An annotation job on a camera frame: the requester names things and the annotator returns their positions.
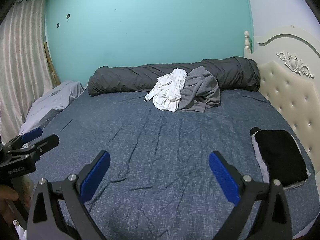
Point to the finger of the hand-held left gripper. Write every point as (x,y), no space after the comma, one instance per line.
(47,142)
(31,134)

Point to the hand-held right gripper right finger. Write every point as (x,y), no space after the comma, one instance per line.
(223,177)

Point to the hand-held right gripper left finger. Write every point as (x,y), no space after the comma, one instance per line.
(96,175)

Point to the person's left hand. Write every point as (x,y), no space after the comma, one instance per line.
(7,194)

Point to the light grey bed cloth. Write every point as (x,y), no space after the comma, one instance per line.
(55,97)

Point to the folded black garment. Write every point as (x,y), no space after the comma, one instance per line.
(280,152)

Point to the bed with blue patterned sheet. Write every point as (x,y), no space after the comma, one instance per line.
(150,142)

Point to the beige striped curtain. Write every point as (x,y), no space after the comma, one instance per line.
(22,55)

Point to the crumpled dark grey garment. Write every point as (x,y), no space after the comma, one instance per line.
(200,90)

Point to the dark grey rolled duvet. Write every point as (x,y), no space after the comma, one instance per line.
(125,78)

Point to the crumpled white garment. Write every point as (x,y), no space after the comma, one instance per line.
(167,92)

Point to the cream tufted headboard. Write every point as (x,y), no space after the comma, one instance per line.
(287,87)

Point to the wooden frame against wall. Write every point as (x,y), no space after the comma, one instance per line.
(50,62)

